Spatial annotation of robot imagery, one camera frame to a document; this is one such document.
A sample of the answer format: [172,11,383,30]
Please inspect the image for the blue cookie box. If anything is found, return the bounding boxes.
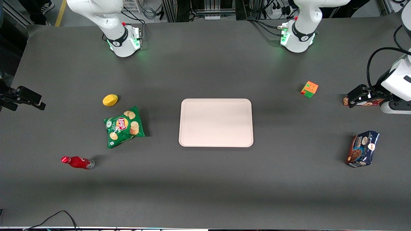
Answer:
[346,130,380,168]

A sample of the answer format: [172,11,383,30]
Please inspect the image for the black right base cable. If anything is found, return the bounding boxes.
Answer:
[122,10,146,40]

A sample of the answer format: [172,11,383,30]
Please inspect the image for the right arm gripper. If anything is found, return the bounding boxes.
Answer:
[0,86,46,112]

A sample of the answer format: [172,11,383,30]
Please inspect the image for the pale pink plastic tray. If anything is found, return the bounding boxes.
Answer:
[179,98,254,148]

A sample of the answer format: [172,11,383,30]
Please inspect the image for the yellow lemon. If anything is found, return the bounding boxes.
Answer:
[102,94,118,107]

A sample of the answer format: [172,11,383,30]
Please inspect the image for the grey coiled cable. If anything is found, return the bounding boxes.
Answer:
[142,5,158,20]

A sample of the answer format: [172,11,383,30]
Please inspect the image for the red plaid cookie box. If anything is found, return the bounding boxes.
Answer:
[343,97,386,107]

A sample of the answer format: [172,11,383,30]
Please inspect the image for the red soda bottle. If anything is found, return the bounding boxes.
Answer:
[61,156,95,170]

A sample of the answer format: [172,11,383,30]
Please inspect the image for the white power strip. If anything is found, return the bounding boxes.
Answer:
[271,5,291,16]

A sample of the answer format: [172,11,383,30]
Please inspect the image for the thin black table cable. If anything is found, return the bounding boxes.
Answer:
[22,210,81,231]

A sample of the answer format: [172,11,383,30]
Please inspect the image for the black shoe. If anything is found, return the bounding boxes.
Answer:
[41,0,55,15]

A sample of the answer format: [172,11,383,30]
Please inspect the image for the white vented box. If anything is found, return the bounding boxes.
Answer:
[121,0,142,14]

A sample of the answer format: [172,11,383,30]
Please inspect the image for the black arm-mounted cable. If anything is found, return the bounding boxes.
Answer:
[367,47,411,97]

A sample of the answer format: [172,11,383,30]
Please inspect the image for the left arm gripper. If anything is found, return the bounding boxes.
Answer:
[348,71,394,108]

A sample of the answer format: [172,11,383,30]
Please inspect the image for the green Lay's chips bag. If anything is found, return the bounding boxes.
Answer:
[103,106,145,149]

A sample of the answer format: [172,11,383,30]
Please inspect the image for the orange green puzzle cube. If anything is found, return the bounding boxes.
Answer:
[301,81,319,98]

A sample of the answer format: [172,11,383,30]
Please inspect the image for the black left base cables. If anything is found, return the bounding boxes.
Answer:
[244,18,284,36]

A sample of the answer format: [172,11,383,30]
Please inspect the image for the black metal rack frame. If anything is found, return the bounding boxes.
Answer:
[162,0,244,22]

